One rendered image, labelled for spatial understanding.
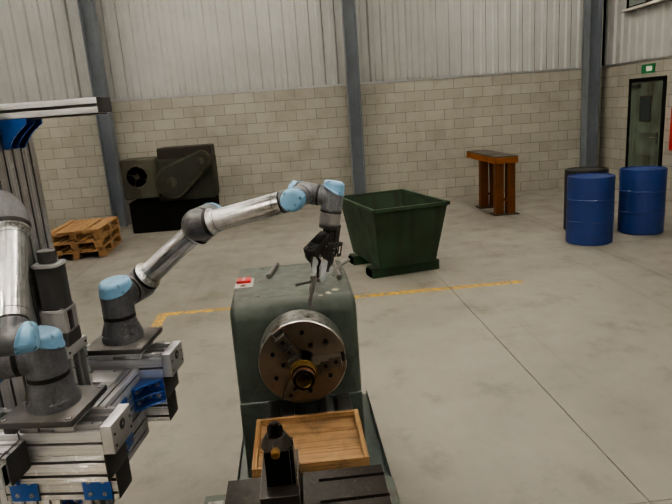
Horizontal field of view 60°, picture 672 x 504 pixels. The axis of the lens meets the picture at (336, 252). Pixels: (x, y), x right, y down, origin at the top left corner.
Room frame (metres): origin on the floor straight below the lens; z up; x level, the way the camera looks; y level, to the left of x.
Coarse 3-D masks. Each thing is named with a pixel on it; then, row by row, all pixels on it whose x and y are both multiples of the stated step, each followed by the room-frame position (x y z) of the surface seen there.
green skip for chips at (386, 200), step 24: (384, 192) 7.69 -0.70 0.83; (408, 192) 7.55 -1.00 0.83; (360, 216) 6.80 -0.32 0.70; (384, 216) 6.35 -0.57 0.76; (408, 216) 6.43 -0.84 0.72; (432, 216) 6.52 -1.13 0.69; (360, 240) 7.00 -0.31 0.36; (384, 240) 6.41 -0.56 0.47; (408, 240) 6.50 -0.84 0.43; (432, 240) 6.59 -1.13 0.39; (360, 264) 7.19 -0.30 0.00; (384, 264) 6.48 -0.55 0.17; (408, 264) 6.57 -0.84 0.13; (432, 264) 6.72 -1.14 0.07
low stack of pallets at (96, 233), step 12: (60, 228) 9.08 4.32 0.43; (72, 228) 8.98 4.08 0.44; (84, 228) 8.90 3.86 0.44; (96, 228) 8.82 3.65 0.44; (108, 228) 9.29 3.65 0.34; (60, 240) 8.82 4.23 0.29; (72, 240) 8.66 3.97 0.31; (84, 240) 8.73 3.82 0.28; (96, 240) 8.72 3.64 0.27; (108, 240) 9.17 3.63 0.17; (120, 240) 9.85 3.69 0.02; (60, 252) 8.65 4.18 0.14; (72, 252) 8.66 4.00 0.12; (84, 252) 8.69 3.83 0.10; (108, 252) 8.94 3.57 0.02
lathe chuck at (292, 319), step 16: (288, 320) 1.94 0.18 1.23; (304, 320) 1.92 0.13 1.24; (320, 320) 1.96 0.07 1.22; (272, 336) 1.91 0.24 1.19; (288, 336) 1.91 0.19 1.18; (304, 336) 1.92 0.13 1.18; (320, 336) 1.92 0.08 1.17; (336, 336) 1.92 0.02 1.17; (272, 352) 1.91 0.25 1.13; (320, 352) 1.92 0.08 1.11; (272, 368) 1.91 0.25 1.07; (288, 368) 1.91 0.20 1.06; (336, 368) 1.92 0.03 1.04; (272, 384) 1.91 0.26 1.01; (320, 384) 1.92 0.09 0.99; (336, 384) 1.92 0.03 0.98; (304, 400) 1.92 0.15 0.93
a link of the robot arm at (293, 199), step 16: (288, 192) 1.86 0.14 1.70; (304, 192) 1.91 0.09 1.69; (208, 208) 1.99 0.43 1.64; (224, 208) 1.95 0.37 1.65; (240, 208) 1.92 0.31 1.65; (256, 208) 1.91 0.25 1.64; (272, 208) 1.89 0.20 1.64; (288, 208) 1.86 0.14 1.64; (192, 224) 1.96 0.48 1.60; (208, 224) 1.94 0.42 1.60; (224, 224) 1.94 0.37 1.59; (240, 224) 1.94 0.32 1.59
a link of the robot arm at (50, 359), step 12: (48, 336) 1.54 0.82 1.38; (60, 336) 1.58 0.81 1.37; (48, 348) 1.53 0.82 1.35; (60, 348) 1.56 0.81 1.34; (12, 360) 1.50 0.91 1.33; (24, 360) 1.51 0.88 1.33; (36, 360) 1.52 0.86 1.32; (48, 360) 1.53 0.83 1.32; (60, 360) 1.56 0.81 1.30; (24, 372) 1.52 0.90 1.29; (36, 372) 1.52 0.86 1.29; (48, 372) 1.53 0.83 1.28; (60, 372) 1.55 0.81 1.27
